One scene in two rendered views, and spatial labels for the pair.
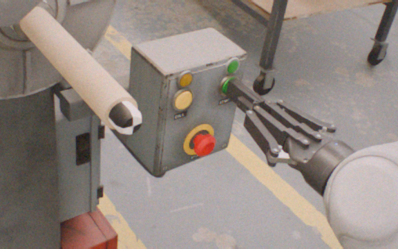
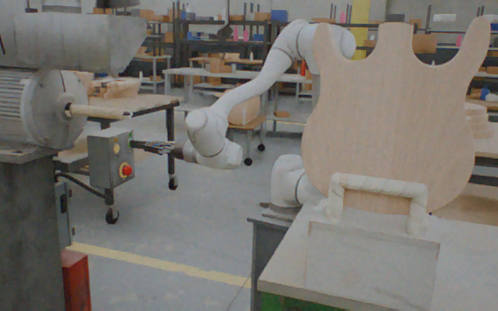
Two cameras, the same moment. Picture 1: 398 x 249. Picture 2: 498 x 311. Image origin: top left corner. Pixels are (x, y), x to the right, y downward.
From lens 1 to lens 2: 1.03 m
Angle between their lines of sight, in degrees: 34
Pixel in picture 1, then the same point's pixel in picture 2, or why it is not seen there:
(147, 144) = (104, 175)
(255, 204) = (139, 274)
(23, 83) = (66, 139)
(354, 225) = (195, 126)
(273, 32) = not seen: hidden behind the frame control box
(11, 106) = (39, 174)
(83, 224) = (66, 257)
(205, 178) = (100, 274)
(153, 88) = (103, 147)
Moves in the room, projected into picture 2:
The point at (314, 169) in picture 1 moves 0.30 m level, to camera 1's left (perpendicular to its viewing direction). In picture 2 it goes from (176, 149) to (90, 157)
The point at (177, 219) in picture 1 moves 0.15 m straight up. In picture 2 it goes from (94, 298) to (92, 275)
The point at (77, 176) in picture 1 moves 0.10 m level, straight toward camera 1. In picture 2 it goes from (61, 221) to (73, 230)
